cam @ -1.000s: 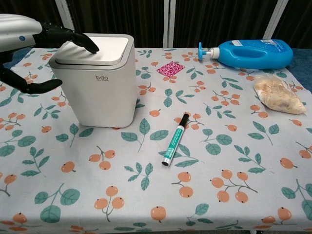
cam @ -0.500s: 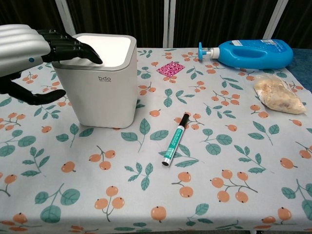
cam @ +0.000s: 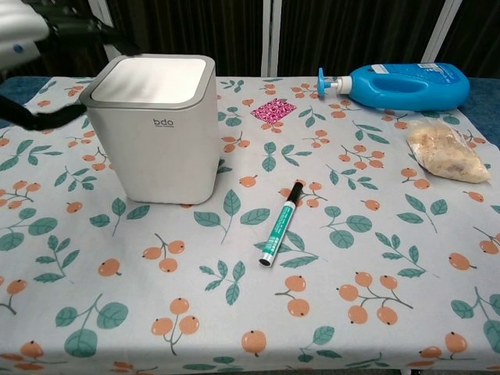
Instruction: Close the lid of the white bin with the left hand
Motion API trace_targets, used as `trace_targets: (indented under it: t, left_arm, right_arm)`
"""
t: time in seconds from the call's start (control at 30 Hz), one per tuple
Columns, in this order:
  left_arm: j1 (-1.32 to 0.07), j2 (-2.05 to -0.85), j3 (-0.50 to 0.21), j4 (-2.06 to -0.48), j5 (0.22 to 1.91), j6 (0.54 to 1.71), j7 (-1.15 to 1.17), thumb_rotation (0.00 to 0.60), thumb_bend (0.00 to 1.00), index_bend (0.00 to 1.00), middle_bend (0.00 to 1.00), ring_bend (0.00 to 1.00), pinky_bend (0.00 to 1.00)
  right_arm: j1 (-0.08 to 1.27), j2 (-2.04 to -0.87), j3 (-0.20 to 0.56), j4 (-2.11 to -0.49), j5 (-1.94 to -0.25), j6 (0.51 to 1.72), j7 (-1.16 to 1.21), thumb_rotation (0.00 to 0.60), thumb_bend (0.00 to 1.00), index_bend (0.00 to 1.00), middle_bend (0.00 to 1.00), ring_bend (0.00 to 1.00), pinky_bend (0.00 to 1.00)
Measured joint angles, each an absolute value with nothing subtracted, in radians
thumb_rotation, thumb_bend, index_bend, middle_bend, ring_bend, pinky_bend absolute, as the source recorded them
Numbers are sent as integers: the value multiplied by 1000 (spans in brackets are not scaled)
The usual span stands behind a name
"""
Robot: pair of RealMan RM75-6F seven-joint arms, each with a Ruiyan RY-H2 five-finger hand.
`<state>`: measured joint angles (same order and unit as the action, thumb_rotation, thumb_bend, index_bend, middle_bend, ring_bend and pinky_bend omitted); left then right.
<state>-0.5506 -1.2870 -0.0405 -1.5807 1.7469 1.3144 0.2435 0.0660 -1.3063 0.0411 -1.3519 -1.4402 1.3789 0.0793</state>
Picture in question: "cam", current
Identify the silver partition frame post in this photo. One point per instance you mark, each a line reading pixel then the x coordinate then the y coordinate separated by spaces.
pixel 275 39
pixel 439 31
pixel 95 8

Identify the dark ribbed partition panel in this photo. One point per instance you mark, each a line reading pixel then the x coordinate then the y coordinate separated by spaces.
pixel 351 31
pixel 480 31
pixel 70 58
pixel 195 27

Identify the floral print tablecloth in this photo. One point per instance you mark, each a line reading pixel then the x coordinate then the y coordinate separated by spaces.
pixel 351 234

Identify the clear bag of snacks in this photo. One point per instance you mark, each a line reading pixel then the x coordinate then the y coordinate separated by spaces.
pixel 445 154

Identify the pink patterned packet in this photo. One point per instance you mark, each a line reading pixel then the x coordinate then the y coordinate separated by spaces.
pixel 273 110

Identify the white plastic container lid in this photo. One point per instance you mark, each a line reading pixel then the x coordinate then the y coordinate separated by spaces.
pixel 152 82

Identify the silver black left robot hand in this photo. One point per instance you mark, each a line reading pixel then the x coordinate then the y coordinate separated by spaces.
pixel 19 27

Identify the green marker with black cap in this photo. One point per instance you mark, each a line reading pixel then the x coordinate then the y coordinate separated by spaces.
pixel 283 222

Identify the blue pump detergent bottle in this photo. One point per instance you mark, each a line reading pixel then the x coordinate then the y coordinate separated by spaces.
pixel 429 93

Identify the white plastic bin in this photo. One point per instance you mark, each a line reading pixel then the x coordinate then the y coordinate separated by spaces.
pixel 168 156

